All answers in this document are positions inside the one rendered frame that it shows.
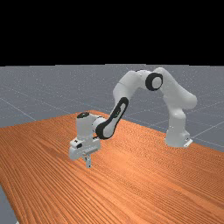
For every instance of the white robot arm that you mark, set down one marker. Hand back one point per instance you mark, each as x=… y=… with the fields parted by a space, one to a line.
x=175 y=96

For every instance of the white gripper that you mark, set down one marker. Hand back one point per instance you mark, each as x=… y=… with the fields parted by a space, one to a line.
x=82 y=146

